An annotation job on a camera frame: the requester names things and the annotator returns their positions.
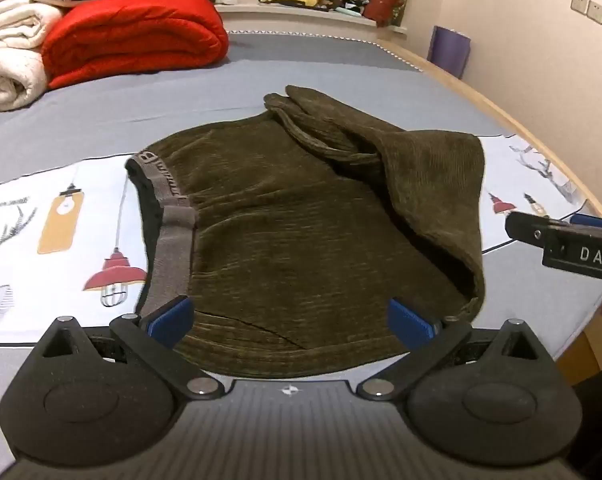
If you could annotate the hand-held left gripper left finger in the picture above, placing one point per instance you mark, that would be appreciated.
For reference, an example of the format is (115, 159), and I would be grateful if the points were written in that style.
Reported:
(168, 322)

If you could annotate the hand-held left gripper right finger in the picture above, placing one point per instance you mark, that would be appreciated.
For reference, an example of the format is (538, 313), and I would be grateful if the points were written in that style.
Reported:
(411, 322)

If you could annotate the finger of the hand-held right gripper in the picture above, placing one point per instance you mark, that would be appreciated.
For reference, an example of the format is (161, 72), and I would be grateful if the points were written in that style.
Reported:
(596, 222)
(571, 252)

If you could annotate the white printed bed sheet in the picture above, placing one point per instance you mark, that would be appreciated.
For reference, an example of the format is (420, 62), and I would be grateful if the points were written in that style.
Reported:
(31, 260)

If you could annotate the purple board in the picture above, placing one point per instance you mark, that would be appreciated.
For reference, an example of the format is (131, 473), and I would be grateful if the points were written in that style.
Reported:
(448, 52)

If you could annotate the grey bed mattress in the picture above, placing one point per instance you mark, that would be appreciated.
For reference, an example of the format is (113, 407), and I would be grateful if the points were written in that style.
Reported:
(181, 95)

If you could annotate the red folded quilt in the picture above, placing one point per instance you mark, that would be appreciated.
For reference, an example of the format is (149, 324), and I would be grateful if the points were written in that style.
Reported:
(131, 35)

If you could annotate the white fleece folded blanket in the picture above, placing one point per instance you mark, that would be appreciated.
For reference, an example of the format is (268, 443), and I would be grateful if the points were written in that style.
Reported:
(6, 60)

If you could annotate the beige window ledge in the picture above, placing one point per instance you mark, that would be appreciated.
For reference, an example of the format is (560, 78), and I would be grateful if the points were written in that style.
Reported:
(291, 17)

